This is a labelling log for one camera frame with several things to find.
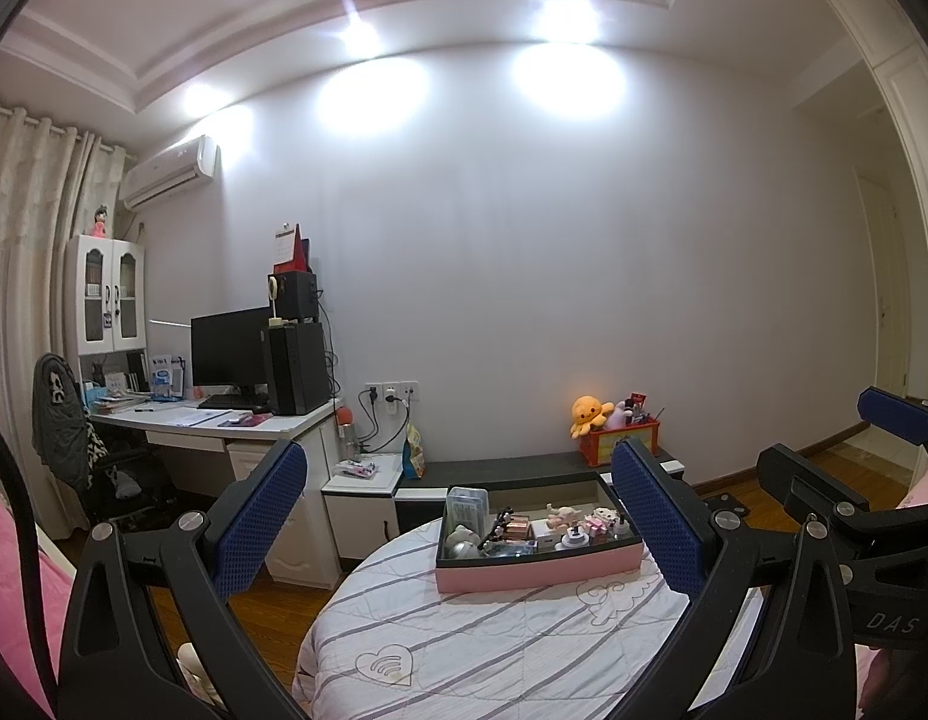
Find white air conditioner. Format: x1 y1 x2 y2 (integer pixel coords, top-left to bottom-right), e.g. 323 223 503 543
119 135 221 211

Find grey printed jacket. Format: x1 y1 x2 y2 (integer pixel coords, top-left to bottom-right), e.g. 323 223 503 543
32 352 109 492

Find black power cable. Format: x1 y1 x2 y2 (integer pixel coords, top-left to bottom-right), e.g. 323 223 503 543
359 390 409 451

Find black office chair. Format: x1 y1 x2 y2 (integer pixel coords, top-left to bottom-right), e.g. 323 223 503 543
32 352 172 533

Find white papers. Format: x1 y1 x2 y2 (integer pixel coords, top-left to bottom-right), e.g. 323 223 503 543
137 406 232 428

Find white glass-door cabinet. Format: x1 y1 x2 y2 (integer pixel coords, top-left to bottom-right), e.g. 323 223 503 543
65 235 148 391

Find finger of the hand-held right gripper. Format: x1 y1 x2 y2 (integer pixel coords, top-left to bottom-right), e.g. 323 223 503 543
856 386 928 466
756 444 928 586

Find white wardrobe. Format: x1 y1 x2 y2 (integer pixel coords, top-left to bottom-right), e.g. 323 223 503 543
820 0 928 402

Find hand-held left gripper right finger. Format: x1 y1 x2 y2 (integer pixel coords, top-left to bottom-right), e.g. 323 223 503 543
610 437 859 720

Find pink blanket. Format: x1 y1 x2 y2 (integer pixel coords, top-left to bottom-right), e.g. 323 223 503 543
0 476 79 720

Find blue and white box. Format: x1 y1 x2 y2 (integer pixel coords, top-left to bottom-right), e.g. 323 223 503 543
150 352 187 400

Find pink storage box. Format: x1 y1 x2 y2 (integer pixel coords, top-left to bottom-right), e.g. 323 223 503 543
435 471 645 593

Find white desk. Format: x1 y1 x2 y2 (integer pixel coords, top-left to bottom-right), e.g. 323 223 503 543
89 394 345 590

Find black speaker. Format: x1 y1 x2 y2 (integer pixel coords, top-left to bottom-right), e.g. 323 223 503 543
269 271 320 325

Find white nightstand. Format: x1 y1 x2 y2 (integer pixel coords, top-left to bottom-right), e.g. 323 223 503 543
321 452 405 563

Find black-topped low bench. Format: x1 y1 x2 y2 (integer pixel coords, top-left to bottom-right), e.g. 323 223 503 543
395 446 690 541

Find black computer monitor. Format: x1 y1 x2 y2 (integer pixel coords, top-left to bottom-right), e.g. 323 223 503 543
190 306 274 406

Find beige curtain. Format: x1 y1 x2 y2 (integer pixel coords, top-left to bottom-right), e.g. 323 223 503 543
0 96 135 541

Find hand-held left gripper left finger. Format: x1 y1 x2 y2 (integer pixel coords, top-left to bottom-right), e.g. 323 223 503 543
57 439 309 720

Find orange octopus plush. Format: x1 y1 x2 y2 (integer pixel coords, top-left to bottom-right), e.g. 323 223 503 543
569 395 615 437

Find clear blue plastic box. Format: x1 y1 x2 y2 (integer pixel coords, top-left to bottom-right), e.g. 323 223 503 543
445 486 490 535

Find black computer tower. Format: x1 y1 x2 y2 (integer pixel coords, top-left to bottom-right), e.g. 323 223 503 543
265 321 331 417

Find white door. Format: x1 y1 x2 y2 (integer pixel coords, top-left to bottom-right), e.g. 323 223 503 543
854 165 911 398

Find yellow snack bag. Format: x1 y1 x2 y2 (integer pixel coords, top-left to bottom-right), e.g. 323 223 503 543
402 424 427 481

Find beige slipper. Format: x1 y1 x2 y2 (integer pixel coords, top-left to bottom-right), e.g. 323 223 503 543
175 641 229 713

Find red toy box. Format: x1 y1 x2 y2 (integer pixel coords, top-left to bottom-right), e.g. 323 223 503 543
579 422 662 466

